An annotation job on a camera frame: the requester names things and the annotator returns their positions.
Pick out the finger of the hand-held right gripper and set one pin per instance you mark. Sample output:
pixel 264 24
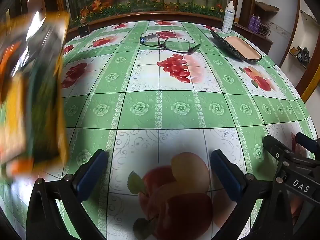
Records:
pixel 308 142
pixel 272 145

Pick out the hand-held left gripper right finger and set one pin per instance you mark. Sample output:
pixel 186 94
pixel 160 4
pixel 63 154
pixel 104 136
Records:
pixel 226 176

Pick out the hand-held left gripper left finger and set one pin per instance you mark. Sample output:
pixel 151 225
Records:
pixel 92 172

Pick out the yellow snack tray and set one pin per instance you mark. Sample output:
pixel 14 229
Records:
pixel 15 100

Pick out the green fruit-print tablecloth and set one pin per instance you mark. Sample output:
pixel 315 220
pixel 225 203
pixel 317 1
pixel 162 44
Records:
pixel 175 105

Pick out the dark tools on shelf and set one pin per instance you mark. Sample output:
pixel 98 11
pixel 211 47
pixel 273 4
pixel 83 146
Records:
pixel 301 53

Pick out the open black glasses case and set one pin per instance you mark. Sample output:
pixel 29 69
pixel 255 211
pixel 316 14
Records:
pixel 240 46

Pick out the purple bottle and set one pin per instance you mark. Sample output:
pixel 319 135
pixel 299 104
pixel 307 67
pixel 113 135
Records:
pixel 252 22
pixel 258 23

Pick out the white spray bottle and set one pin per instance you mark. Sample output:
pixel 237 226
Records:
pixel 228 20

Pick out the small black jar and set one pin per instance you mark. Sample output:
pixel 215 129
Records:
pixel 83 30

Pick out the dark-framed eyeglasses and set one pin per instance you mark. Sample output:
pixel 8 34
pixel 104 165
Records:
pixel 150 40

